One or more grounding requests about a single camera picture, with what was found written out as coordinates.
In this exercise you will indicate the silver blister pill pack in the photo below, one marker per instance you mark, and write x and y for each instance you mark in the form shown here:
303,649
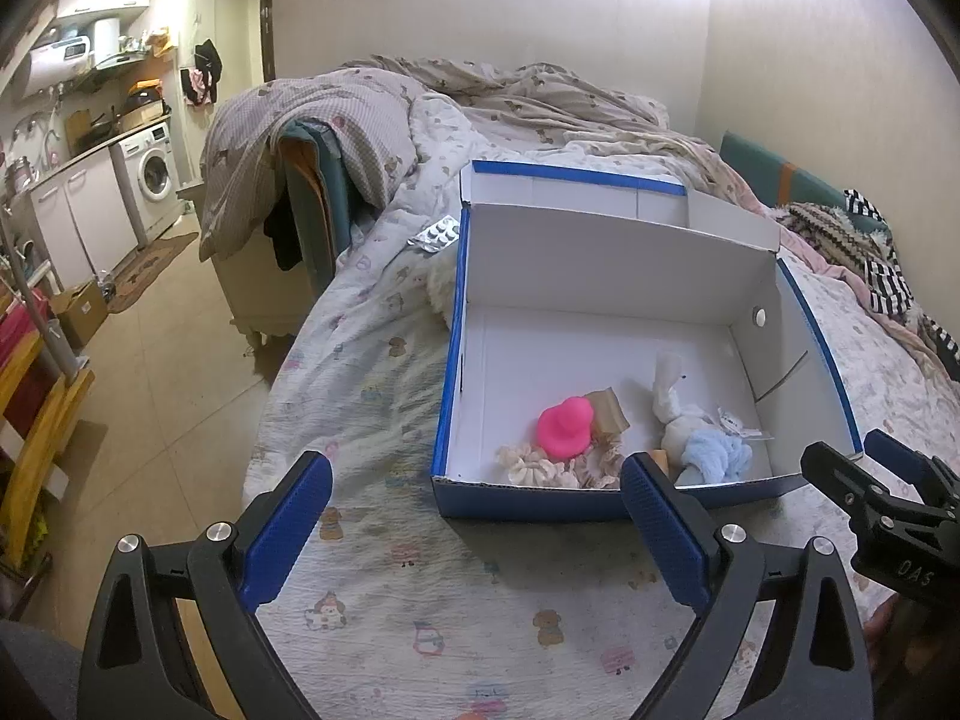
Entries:
435,235

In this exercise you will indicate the cream ruffled scrunchie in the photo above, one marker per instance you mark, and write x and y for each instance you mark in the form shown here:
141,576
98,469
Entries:
529,465

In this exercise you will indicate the white washing machine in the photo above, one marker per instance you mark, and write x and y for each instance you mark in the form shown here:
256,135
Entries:
154,172

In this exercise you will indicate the white kitchen cabinet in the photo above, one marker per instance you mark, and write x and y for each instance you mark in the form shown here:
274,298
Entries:
82,217

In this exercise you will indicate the brown patterned door mat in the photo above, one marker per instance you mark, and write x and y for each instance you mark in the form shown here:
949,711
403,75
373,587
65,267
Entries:
154,270

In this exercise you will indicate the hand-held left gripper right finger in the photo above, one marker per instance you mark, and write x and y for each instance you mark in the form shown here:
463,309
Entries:
664,532

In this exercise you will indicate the black cloth on chair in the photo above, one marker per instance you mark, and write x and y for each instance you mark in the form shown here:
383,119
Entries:
283,236

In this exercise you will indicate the brown cardboard box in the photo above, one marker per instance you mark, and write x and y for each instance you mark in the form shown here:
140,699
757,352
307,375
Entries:
81,315

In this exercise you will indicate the yellow wooden rack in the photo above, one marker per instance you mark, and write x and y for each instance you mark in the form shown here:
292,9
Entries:
41,427

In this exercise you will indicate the dark door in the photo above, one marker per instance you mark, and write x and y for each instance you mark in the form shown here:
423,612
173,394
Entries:
269,30

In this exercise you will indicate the crochet knitted blanket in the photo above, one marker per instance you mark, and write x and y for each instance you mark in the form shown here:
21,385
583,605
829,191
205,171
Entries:
825,236

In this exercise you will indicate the white plush rabbit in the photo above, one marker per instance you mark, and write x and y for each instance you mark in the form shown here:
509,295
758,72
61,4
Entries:
675,420

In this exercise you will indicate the white plastic tag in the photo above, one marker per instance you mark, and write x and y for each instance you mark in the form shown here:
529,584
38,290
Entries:
742,426

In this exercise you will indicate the black hanging clothing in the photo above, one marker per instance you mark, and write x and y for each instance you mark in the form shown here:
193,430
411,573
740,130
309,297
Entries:
208,64

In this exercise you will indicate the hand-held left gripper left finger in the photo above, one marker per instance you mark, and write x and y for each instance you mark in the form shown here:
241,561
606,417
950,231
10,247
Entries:
289,525

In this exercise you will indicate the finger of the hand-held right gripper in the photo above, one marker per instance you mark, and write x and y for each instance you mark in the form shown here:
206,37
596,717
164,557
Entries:
900,461
840,476

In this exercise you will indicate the white cardboard box blue edges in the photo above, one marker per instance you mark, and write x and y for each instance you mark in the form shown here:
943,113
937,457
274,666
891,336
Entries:
600,300

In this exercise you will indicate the teal headboard cushion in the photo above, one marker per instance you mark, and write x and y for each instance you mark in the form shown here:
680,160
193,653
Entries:
757,165

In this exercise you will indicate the black white striped cloth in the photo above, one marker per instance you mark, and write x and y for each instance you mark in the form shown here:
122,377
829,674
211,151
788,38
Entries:
892,277

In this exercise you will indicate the white wall cabinet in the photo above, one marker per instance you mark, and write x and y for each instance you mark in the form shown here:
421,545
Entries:
101,0

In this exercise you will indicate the cream bed footboard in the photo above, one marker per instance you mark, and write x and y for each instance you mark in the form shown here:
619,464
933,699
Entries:
255,300

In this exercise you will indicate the white water heater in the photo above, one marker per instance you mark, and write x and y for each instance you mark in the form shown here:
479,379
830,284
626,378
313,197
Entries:
106,41

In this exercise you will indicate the brown cardboard piece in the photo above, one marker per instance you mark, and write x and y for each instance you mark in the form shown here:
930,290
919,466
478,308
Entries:
609,412

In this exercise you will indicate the crumpled floral duvet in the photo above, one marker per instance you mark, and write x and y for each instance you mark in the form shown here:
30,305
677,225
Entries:
337,112

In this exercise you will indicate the white fluffy plush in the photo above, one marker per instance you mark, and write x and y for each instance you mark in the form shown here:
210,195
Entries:
442,289

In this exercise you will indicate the beige ruffled scrunchie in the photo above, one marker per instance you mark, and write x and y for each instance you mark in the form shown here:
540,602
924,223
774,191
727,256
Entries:
596,465

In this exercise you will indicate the pink rubber duck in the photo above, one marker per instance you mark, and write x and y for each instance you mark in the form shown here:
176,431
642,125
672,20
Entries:
566,427

